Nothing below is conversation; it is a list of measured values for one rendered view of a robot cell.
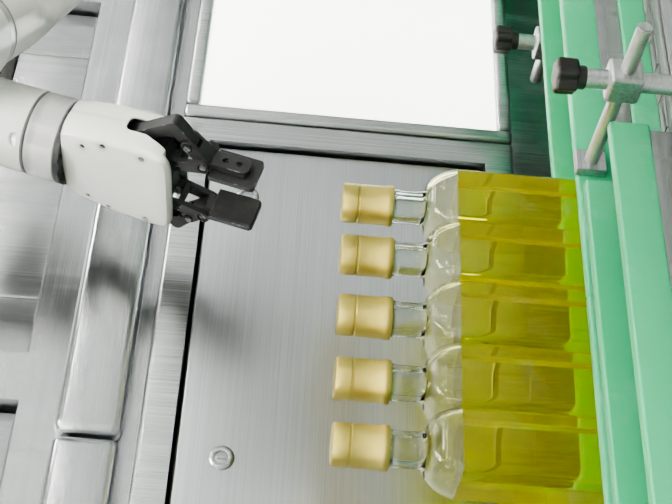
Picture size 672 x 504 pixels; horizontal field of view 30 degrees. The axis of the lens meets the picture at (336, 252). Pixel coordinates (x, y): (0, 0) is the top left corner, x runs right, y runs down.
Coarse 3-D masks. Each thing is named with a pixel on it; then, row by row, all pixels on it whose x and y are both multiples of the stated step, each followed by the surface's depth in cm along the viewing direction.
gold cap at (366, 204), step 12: (348, 192) 107; (360, 192) 107; (372, 192) 107; (384, 192) 107; (348, 204) 107; (360, 204) 107; (372, 204) 107; (384, 204) 107; (348, 216) 107; (360, 216) 107; (372, 216) 107; (384, 216) 107
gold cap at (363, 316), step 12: (348, 300) 100; (360, 300) 100; (372, 300) 101; (384, 300) 101; (336, 312) 102; (348, 312) 100; (360, 312) 100; (372, 312) 100; (384, 312) 100; (336, 324) 101; (348, 324) 100; (360, 324) 100; (372, 324) 100; (384, 324) 100; (360, 336) 101; (372, 336) 101; (384, 336) 101
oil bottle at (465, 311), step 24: (456, 288) 101; (480, 288) 101; (504, 288) 101; (528, 288) 101; (552, 288) 101; (432, 312) 100; (456, 312) 99; (480, 312) 99; (504, 312) 100; (528, 312) 100; (552, 312) 100; (576, 312) 100; (432, 336) 100; (456, 336) 98; (480, 336) 98; (504, 336) 99; (528, 336) 99; (552, 336) 99; (576, 336) 99
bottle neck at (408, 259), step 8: (400, 248) 104; (408, 248) 104; (416, 248) 104; (400, 256) 103; (408, 256) 103; (416, 256) 104; (400, 264) 104; (408, 264) 104; (416, 264) 104; (400, 272) 104; (408, 272) 104; (416, 272) 104
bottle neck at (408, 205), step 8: (400, 192) 108; (408, 192) 108; (416, 192) 108; (400, 200) 107; (408, 200) 107; (416, 200) 107; (400, 208) 107; (408, 208) 107; (416, 208) 107; (400, 216) 108; (408, 216) 108; (416, 216) 107; (416, 224) 108
